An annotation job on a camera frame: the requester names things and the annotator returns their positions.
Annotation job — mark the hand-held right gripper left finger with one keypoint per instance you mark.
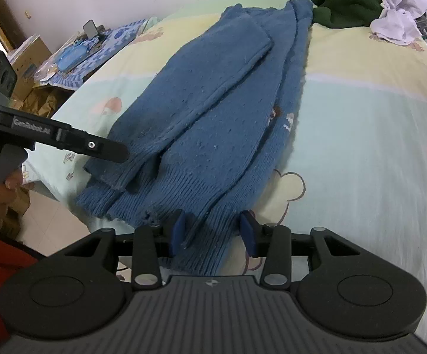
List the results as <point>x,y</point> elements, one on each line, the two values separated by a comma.
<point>178,233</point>

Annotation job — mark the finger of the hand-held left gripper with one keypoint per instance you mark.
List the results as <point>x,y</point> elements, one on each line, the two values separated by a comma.
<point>95,145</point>

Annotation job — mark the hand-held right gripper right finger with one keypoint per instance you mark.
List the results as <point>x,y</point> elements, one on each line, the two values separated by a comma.
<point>248,234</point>

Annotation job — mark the blue knit sweater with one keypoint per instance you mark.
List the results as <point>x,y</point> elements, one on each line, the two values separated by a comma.
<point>217,110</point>

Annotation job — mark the cardboard box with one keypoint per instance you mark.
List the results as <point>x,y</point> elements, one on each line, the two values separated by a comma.
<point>32,70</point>

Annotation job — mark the blue floral cloth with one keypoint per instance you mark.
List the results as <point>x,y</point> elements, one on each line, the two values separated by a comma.
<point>102,55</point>

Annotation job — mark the smartphone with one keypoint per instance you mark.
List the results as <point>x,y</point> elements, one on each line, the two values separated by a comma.
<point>90,29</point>

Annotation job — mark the pale green cloth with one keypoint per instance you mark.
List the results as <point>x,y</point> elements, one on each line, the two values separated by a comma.
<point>150,22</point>

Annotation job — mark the white shirt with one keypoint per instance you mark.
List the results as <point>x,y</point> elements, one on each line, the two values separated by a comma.
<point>398,18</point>

